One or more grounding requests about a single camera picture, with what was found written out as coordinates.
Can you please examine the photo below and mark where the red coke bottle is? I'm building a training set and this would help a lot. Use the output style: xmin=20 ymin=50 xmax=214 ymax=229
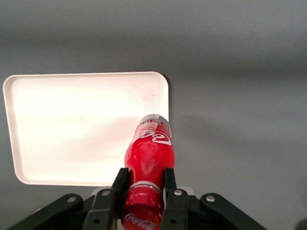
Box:
xmin=120 ymin=113 xmax=175 ymax=230

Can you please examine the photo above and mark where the cream plastic tray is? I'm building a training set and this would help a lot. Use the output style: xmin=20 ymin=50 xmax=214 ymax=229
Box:
xmin=2 ymin=71 xmax=170 ymax=187

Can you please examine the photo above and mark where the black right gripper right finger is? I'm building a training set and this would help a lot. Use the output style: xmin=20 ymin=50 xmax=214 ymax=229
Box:
xmin=159 ymin=167 xmax=267 ymax=230

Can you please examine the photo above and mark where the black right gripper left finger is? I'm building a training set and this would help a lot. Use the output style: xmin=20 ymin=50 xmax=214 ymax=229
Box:
xmin=7 ymin=167 xmax=130 ymax=230

